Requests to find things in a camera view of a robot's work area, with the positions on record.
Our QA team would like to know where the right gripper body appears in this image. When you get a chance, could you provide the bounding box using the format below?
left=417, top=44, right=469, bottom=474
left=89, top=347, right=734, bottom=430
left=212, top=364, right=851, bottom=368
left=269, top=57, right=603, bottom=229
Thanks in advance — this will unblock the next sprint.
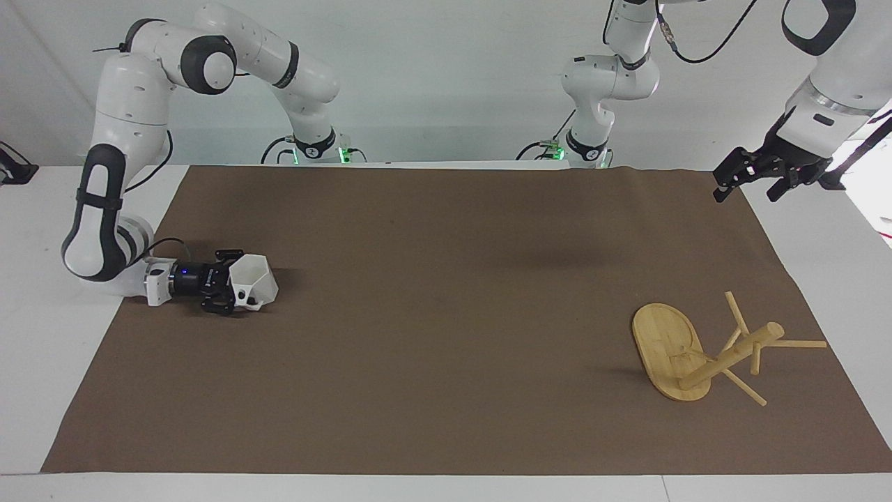
left=171, top=261, right=233, bottom=299

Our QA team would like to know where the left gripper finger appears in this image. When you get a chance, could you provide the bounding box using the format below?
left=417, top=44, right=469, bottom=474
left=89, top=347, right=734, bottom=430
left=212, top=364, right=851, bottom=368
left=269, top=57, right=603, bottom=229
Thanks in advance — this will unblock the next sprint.
left=766, top=166, right=803, bottom=204
left=712, top=146, right=770, bottom=204

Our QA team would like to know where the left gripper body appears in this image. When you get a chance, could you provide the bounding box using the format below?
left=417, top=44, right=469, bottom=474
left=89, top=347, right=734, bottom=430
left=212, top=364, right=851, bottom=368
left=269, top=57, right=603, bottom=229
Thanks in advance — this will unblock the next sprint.
left=762, top=130, right=835, bottom=188

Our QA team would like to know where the white faceted cup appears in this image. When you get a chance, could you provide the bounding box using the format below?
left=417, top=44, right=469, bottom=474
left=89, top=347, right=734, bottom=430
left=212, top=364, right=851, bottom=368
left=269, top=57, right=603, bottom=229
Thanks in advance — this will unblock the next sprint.
left=228, top=254, right=280, bottom=312

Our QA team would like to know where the wooden cup rack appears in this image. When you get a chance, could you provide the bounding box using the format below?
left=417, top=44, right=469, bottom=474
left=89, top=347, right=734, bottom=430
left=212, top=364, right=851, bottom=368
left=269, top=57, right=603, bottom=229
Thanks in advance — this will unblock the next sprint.
left=631, top=290, right=829, bottom=408

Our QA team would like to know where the black stand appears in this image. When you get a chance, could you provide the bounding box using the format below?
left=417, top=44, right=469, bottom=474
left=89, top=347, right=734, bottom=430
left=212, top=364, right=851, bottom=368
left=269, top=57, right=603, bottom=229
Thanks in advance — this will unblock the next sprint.
left=0, top=141, right=40, bottom=186

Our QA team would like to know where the black cable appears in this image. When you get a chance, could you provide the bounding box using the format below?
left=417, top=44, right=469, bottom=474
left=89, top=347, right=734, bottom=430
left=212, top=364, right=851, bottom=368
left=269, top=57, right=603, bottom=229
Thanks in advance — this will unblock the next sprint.
left=515, top=107, right=579, bottom=162
left=654, top=0, right=760, bottom=65
left=123, top=128, right=174, bottom=195
left=141, top=237, right=190, bottom=264
left=261, top=135, right=299, bottom=166

